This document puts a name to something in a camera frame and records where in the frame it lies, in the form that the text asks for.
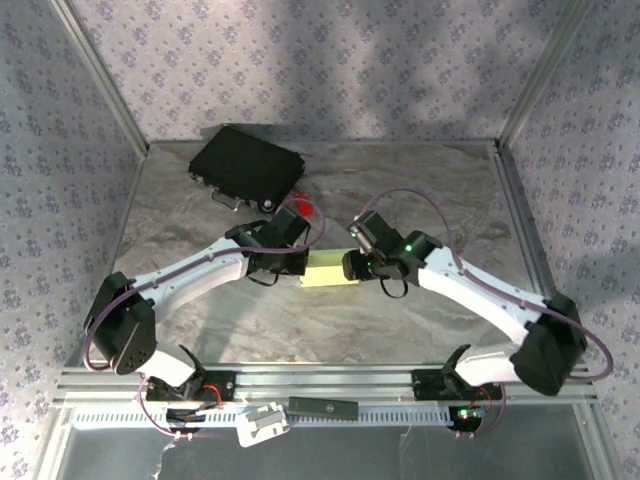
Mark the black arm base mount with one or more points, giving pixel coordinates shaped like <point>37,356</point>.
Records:
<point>425,385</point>
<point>220,382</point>

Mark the aluminium frame rail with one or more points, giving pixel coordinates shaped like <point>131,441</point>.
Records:
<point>118,250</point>
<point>520,215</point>

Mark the black hard case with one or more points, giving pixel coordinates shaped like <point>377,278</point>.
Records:
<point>245,160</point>

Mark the black flat bar device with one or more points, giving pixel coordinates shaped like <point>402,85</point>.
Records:
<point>322,407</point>

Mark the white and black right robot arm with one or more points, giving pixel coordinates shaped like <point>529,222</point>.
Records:
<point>475,295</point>

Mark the light green paper box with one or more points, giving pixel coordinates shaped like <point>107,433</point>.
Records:
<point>325,270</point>

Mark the small circuit board with LEDs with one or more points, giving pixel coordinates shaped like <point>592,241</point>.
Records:
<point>470,415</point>

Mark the wide aluminium base rail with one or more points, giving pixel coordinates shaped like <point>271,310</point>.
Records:
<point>325,382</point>

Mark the white plastic bracket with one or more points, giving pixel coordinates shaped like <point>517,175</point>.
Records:
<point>260,425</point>

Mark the small red plastic piece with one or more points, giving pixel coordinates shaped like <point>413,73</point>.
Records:
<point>301,206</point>

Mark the grey metal panel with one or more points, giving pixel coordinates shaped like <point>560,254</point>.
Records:
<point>325,455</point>

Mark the aluminium frame post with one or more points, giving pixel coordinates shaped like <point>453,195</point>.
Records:
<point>100,75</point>
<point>545,75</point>

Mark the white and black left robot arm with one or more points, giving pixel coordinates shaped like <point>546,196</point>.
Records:
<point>200,270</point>

